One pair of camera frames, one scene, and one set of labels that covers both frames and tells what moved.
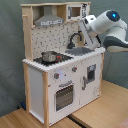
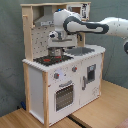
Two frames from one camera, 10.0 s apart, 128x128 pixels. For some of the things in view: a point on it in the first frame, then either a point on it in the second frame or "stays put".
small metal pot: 49,56 → 55,51
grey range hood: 48,18 stays put
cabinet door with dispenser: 90,79 stays put
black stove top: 60,57 stays put
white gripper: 92,37 → 60,39
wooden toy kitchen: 62,71 stays put
